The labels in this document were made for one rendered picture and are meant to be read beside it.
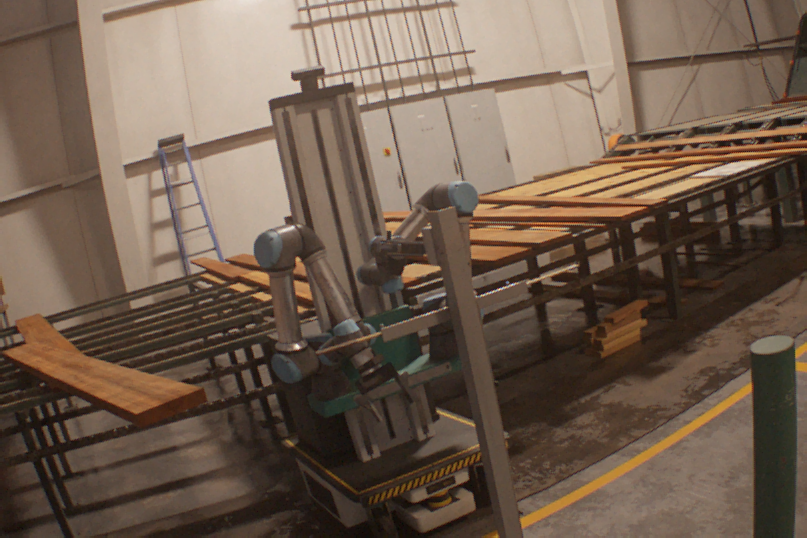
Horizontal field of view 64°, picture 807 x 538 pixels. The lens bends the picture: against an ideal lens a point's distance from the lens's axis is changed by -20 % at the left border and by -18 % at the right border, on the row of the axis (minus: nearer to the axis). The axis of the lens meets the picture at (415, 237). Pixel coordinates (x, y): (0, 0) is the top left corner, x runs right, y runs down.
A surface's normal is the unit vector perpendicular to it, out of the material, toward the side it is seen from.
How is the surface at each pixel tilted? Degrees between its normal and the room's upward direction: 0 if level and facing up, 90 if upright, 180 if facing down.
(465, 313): 90
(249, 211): 89
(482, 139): 90
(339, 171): 90
